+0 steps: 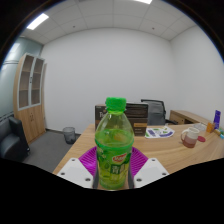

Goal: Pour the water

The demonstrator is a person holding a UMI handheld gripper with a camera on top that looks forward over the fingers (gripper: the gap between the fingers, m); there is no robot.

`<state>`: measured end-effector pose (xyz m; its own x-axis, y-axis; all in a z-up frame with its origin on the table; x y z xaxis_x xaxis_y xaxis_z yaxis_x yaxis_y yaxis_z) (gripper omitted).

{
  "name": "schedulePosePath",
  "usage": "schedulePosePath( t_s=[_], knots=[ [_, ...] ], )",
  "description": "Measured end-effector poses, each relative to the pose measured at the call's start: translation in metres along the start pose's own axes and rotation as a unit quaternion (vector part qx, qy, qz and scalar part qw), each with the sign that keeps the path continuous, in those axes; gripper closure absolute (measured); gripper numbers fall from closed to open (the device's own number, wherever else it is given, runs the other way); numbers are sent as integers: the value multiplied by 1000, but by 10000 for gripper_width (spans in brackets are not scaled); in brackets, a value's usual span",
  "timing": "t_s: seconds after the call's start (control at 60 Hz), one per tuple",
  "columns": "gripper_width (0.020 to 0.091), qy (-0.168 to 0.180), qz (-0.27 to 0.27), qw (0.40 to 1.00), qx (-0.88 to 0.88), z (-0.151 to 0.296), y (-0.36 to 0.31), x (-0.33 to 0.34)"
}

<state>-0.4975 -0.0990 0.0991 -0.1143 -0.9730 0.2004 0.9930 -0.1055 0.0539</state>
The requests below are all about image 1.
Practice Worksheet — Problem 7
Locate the black leather armchair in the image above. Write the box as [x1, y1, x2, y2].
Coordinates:
[0, 116, 31, 163]

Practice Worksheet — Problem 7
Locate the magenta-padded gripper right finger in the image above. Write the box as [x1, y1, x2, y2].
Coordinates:
[128, 146, 170, 190]

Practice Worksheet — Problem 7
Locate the black mesh waste bin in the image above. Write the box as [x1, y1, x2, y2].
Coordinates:
[62, 126, 77, 145]

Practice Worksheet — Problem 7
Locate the printed paper sheet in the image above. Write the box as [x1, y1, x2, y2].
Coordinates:
[144, 125, 175, 139]

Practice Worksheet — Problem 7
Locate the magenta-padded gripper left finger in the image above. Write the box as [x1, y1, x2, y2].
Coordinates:
[56, 146, 100, 190]

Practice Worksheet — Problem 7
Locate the green drink bottle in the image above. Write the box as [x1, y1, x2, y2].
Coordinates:
[94, 96, 136, 191]

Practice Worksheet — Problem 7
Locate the white and maroon mug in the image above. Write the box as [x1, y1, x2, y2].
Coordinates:
[180, 126, 201, 149]

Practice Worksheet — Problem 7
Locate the dark printed carton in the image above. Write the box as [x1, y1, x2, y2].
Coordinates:
[124, 102, 150, 128]

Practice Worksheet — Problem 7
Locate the white mat with grey ring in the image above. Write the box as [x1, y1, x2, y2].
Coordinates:
[193, 122, 208, 132]

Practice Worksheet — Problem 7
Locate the purple standing packet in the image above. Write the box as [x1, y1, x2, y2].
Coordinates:
[213, 109, 222, 130]

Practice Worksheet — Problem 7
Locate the wooden side desk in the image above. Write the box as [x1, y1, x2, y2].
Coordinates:
[169, 109, 211, 126]

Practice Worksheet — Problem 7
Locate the black mesh office chair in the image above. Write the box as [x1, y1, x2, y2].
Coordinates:
[140, 98, 179, 127]

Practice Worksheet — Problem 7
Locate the wooden shelf cabinet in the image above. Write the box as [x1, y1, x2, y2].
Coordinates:
[12, 52, 48, 145]

